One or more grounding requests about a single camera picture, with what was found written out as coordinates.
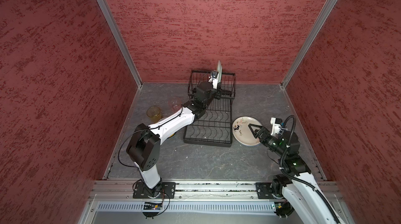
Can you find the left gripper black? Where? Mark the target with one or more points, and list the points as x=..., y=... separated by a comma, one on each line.
x=218, y=92

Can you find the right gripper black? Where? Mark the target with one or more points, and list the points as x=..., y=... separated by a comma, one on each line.
x=261, y=130

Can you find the white plate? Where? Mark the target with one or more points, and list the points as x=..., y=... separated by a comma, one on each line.
x=242, y=132

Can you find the pale green plate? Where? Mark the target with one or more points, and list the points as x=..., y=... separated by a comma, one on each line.
x=219, y=70

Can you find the pink glass cup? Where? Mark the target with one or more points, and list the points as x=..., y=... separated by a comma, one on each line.
x=175, y=104

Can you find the amber glass cup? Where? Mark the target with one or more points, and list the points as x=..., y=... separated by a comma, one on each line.
x=154, y=114

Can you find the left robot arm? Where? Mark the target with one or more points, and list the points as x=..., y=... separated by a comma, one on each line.
x=146, y=141

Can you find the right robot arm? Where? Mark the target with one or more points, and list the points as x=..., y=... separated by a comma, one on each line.
x=296, y=183

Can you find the right corner aluminium profile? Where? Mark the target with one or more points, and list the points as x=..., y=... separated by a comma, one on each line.
x=315, y=29

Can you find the corner aluminium profile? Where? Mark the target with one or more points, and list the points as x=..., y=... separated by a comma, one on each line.
x=107, y=13
x=315, y=29

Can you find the left corner aluminium profile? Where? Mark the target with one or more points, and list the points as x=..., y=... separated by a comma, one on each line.
x=107, y=13

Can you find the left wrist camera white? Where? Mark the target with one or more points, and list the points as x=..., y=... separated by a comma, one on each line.
x=214, y=78

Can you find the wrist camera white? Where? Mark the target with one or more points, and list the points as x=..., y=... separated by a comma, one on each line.
x=214, y=78
x=277, y=128

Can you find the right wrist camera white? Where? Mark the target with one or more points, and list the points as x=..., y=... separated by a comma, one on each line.
x=277, y=128

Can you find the black wire dish rack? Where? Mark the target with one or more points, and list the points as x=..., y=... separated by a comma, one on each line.
x=214, y=127

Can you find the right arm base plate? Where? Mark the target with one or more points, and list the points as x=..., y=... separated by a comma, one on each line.
x=266, y=190

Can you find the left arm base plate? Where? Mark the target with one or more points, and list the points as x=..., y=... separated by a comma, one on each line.
x=163, y=190

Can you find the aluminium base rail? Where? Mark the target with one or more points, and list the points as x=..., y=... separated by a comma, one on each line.
x=185, y=190

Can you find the white slotted cable duct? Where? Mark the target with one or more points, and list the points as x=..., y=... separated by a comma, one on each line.
x=253, y=208

